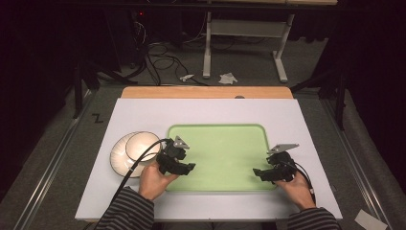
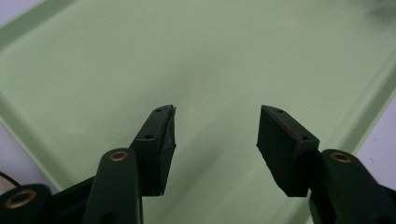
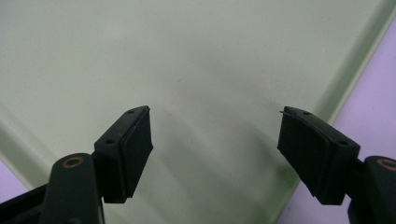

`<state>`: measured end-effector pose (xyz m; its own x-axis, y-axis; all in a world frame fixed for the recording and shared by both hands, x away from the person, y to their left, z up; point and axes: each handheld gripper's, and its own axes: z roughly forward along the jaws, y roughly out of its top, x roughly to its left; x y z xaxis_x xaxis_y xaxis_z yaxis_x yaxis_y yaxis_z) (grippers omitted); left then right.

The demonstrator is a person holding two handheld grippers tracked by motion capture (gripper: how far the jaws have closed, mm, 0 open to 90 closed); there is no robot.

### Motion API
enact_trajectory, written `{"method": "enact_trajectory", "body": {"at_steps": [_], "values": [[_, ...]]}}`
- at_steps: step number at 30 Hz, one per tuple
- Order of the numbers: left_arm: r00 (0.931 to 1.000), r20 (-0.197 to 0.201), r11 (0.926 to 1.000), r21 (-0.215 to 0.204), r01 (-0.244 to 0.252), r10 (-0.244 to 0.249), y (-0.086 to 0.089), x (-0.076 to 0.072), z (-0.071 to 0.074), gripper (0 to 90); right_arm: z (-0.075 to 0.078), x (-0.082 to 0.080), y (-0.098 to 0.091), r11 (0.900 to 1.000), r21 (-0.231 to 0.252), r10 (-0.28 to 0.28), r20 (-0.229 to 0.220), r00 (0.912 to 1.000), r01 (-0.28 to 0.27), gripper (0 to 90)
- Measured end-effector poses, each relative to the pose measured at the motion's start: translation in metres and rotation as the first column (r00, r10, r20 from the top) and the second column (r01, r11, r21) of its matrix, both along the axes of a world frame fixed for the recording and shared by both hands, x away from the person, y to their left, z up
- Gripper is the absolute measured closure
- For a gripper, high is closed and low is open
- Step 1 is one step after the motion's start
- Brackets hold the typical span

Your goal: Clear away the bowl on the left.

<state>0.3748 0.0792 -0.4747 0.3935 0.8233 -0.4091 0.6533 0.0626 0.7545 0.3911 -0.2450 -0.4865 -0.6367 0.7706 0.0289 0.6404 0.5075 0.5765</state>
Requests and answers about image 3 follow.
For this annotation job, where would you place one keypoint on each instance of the pale green plastic tray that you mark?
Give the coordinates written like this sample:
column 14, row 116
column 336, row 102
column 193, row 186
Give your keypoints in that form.
column 186, row 46

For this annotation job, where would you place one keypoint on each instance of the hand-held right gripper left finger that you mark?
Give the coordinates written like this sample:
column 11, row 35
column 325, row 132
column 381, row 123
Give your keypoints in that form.
column 121, row 158

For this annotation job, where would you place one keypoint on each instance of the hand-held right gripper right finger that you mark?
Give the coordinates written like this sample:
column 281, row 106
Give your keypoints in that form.
column 317, row 155

